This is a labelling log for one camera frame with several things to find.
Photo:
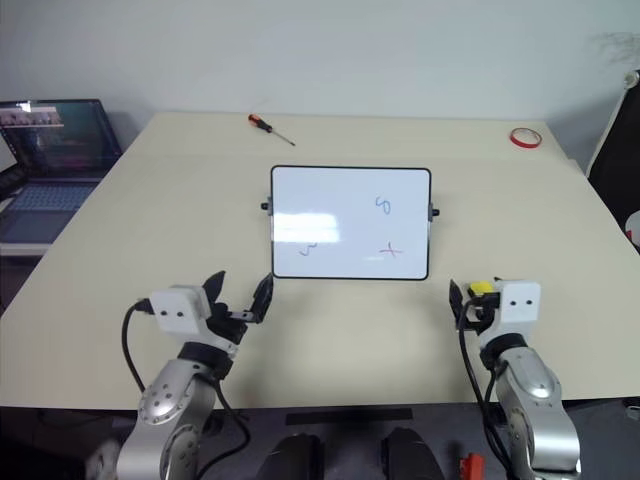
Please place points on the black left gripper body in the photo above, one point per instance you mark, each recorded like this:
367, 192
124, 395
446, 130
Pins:
226, 324

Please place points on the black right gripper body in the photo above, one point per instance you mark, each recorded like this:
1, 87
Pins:
484, 302

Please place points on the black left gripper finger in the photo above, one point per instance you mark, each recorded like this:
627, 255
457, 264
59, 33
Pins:
262, 299
215, 289

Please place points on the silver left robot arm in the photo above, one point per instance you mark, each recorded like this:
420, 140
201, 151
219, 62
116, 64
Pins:
170, 400

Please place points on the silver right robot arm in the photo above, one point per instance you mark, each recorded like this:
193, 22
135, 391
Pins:
535, 400

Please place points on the small black-framed whiteboard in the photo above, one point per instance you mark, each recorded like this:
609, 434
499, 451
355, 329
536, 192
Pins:
350, 225

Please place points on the red tape roll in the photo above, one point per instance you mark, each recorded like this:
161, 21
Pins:
526, 138

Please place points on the white rounded object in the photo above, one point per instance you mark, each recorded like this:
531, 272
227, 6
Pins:
634, 230

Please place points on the dark rounded shape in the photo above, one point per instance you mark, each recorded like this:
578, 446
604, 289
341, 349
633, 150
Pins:
412, 455
292, 457

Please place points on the small red object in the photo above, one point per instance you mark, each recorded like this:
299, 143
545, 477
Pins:
471, 467

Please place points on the black chair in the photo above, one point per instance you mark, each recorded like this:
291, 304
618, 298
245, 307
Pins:
617, 165

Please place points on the open dark blue laptop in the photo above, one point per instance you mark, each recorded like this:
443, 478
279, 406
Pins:
55, 165

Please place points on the black laptop with white screen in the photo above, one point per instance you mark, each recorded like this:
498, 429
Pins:
7, 175

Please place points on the white vase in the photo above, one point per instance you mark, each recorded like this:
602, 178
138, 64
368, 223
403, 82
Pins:
633, 80

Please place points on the dried plant twigs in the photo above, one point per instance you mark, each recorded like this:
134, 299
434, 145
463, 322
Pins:
619, 47

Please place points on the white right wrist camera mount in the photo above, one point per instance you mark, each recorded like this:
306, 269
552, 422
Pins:
520, 307

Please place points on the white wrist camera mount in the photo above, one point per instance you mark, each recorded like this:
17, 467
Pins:
177, 310
520, 307

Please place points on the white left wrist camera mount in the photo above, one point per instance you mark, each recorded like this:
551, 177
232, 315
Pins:
177, 310

